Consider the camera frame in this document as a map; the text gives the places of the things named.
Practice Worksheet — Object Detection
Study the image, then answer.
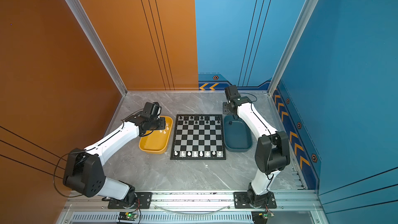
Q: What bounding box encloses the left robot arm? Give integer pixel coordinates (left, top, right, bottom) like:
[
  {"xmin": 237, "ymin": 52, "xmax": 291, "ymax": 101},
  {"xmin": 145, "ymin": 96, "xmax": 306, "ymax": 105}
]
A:
[{"xmin": 63, "ymin": 102, "xmax": 166, "ymax": 206}]

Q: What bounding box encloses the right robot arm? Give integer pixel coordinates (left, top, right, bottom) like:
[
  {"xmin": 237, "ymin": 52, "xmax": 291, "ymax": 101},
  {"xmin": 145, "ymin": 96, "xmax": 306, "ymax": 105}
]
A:
[{"xmin": 224, "ymin": 85, "xmax": 290, "ymax": 208}]

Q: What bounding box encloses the black white chess board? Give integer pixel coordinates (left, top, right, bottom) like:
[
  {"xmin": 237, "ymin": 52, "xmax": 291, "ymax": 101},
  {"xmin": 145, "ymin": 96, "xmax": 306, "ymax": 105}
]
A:
[{"xmin": 171, "ymin": 114, "xmax": 226, "ymax": 160}]

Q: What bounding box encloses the left green circuit board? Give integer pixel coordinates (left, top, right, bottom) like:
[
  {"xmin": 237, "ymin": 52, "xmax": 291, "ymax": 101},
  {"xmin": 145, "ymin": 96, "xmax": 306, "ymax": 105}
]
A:
[{"xmin": 118, "ymin": 212, "xmax": 140, "ymax": 224}]

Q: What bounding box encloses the right circuit board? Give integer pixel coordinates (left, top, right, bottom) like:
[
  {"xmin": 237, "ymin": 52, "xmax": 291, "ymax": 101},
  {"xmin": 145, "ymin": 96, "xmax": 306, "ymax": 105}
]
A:
[{"xmin": 251, "ymin": 212, "xmax": 275, "ymax": 224}]

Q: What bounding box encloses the yellow plastic tray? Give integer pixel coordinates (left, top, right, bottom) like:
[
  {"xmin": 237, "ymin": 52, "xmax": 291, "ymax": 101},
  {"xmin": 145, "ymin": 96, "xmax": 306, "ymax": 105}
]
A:
[{"xmin": 139, "ymin": 116, "xmax": 173, "ymax": 154}]

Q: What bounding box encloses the teal plastic tray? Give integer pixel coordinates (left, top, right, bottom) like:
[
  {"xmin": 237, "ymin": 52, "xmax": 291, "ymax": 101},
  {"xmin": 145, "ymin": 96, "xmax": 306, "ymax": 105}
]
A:
[{"xmin": 223, "ymin": 115, "xmax": 252, "ymax": 152}]

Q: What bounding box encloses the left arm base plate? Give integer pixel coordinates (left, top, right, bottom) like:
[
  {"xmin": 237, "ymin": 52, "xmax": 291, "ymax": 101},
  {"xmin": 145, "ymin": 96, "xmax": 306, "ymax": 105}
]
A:
[{"xmin": 108, "ymin": 192, "xmax": 153, "ymax": 209}]

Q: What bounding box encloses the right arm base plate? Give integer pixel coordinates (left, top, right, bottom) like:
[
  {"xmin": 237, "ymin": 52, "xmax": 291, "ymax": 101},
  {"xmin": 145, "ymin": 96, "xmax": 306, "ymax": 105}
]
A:
[{"xmin": 233, "ymin": 190, "xmax": 277, "ymax": 209}]

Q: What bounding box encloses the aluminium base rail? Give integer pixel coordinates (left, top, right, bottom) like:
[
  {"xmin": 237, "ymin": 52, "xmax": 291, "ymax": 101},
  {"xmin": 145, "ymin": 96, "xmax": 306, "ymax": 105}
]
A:
[{"xmin": 62, "ymin": 190, "xmax": 323, "ymax": 212}]

